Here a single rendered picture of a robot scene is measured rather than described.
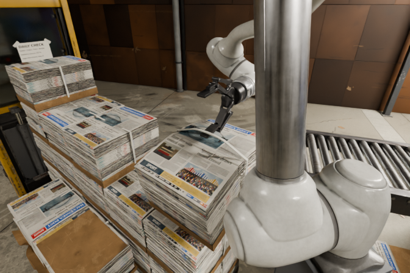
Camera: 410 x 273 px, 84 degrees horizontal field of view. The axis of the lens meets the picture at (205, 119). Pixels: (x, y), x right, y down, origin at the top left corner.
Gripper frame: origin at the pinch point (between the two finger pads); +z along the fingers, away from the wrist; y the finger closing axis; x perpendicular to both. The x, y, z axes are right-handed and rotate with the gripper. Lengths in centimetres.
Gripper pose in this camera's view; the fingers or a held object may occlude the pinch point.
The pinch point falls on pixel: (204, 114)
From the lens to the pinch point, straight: 70.9
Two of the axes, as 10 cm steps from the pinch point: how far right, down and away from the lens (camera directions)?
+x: -8.0, -2.6, 5.5
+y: 0.6, 8.6, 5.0
